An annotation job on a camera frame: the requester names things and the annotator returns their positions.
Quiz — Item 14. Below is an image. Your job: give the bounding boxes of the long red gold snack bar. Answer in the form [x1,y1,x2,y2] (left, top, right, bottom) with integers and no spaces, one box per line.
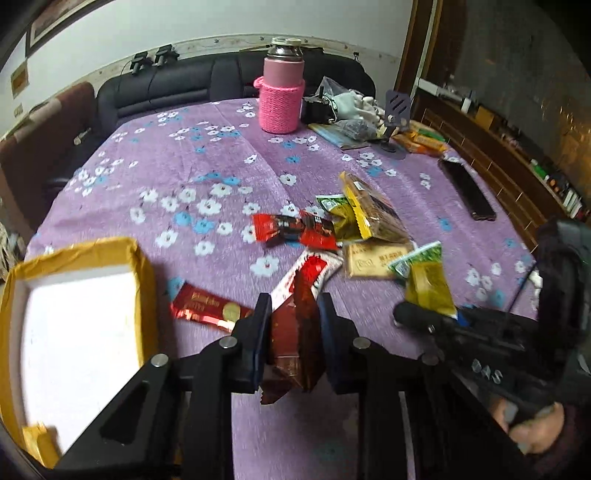
[170,283,253,333]

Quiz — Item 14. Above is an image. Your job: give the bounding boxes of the dark red snack packet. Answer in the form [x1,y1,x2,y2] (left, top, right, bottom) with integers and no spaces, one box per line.
[260,272,325,405]

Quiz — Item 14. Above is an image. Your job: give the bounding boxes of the green yellow snack packet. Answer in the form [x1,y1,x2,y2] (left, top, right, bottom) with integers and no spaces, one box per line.
[388,241,457,318]

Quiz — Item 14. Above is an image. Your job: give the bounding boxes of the beige cracker packet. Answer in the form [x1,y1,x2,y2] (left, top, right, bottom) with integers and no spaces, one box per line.
[342,239,415,280]

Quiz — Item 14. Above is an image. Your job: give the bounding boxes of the red white snack packet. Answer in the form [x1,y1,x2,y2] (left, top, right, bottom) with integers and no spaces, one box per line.
[270,249,342,312]

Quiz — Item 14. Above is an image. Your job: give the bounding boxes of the yellow brown biscuit packet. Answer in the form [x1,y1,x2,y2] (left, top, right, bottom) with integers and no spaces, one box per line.
[339,171,411,243]

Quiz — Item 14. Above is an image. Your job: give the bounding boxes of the small green yellow packet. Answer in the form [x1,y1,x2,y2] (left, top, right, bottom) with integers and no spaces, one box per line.
[315,194,362,242]

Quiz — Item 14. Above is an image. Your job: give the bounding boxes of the red black candy packet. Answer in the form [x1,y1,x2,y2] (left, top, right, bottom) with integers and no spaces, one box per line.
[252,212,339,251]

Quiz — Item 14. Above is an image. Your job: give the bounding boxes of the yellow cheese cracker packet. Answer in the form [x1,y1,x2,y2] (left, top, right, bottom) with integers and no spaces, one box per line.
[22,424,60,469]

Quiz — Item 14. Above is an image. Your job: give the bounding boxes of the right hand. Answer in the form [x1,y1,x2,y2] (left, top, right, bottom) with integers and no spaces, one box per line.
[489,397,565,455]

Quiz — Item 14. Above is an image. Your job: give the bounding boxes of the yellow cardboard tray box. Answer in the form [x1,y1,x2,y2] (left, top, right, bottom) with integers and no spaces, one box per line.
[1,237,158,460]

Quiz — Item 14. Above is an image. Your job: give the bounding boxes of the black phone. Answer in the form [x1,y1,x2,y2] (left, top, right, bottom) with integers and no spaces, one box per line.
[438,159,497,222]

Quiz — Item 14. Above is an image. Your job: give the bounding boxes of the purple floral tablecloth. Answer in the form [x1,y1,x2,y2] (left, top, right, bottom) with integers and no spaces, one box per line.
[27,99,533,479]

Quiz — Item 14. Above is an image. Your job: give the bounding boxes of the orange snack boxes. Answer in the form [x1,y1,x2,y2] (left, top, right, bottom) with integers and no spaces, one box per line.
[391,120,449,157]

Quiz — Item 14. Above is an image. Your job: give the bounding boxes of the small phone stand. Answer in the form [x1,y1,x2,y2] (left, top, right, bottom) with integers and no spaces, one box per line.
[370,90,412,160]

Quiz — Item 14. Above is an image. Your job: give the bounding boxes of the brown leather armchair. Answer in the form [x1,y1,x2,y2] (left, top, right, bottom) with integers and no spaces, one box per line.
[1,82,95,239]

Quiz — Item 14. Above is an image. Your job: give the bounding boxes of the clear bag of items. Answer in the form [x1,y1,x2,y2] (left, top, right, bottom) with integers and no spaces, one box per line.
[301,76,386,142]

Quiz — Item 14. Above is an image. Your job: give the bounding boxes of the black leather sofa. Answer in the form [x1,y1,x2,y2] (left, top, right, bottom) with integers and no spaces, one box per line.
[43,48,378,195]

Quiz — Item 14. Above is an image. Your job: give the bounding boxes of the pink knitted thermos bottle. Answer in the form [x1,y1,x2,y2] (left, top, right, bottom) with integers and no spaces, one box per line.
[253,37,305,134]

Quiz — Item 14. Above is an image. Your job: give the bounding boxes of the framed horse painting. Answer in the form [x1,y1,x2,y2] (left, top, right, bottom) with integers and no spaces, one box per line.
[25,0,112,58]

